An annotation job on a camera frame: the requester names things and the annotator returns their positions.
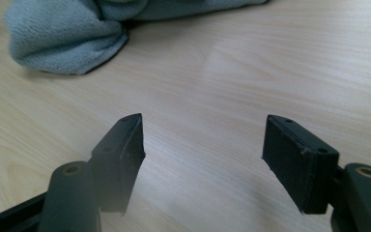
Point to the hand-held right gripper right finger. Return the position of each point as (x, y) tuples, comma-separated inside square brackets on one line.
[(296, 167)]

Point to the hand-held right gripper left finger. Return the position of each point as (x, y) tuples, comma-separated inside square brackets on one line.
[(122, 154)]

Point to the light blue towel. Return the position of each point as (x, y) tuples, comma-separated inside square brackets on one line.
[(77, 35)]

